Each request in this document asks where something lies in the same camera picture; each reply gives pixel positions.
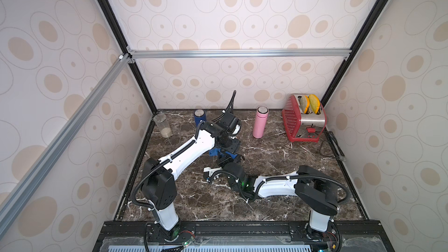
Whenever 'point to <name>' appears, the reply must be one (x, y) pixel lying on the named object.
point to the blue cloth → (216, 151)
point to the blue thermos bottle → (199, 115)
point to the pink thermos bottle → (260, 121)
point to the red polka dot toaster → (301, 127)
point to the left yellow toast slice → (304, 102)
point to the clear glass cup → (160, 119)
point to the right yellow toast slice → (315, 104)
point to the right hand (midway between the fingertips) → (222, 151)
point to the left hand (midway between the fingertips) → (237, 146)
